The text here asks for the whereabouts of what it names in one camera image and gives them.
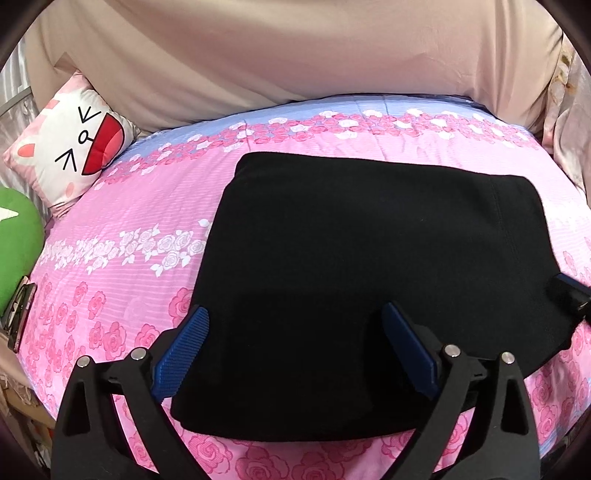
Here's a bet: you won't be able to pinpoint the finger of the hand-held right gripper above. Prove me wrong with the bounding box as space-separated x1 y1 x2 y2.
553 272 591 322

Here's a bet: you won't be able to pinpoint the dark phone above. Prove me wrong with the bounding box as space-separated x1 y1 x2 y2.
1 274 38 354

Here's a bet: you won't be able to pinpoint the pink rose bedsheet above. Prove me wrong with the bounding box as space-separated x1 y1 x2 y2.
14 92 591 480

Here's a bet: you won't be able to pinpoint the black pants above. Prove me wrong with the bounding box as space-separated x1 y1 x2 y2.
169 151 583 437

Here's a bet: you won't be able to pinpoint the green plush toy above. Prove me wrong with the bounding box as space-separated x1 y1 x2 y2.
0 186 46 311

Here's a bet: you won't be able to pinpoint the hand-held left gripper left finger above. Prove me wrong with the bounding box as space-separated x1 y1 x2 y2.
51 305 210 480

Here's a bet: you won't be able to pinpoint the beige cloth backdrop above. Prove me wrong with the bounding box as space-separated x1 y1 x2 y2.
23 0 565 136

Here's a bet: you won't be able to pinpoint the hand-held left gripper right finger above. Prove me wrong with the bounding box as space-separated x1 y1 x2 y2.
380 302 541 480

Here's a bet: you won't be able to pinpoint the silver curtain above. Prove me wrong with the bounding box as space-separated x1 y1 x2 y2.
0 46 37 155

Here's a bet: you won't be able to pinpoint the cat face pillow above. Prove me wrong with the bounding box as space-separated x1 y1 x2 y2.
2 71 141 217

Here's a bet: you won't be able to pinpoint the pale floral cloth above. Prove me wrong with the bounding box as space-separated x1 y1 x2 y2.
542 41 591 205

